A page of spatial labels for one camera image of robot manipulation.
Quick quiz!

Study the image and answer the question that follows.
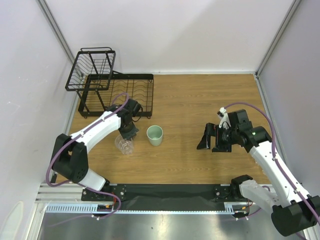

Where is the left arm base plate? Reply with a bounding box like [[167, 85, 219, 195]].
[[81, 184, 126, 202]]

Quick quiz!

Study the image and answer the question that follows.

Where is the black wire dish rack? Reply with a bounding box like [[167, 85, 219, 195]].
[[65, 47, 155, 119]]

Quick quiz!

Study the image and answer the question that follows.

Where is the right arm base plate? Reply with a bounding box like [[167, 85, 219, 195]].
[[213, 185, 241, 203]]

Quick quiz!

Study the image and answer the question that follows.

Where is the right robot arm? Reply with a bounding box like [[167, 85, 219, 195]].
[[196, 107, 320, 237]]

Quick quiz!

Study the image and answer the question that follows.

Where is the clear plastic cup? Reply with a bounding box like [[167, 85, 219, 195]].
[[114, 135, 134, 155]]

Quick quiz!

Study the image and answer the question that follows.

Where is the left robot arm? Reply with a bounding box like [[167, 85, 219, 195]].
[[49, 103, 141, 201]]

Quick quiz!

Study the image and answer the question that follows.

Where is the black base mat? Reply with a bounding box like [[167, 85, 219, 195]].
[[81, 183, 261, 211]]

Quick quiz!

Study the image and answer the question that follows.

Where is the green plastic cup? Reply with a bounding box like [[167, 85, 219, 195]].
[[146, 125, 164, 147]]

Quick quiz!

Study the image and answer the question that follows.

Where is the aluminium frame rail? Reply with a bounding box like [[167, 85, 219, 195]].
[[34, 182, 86, 204]]

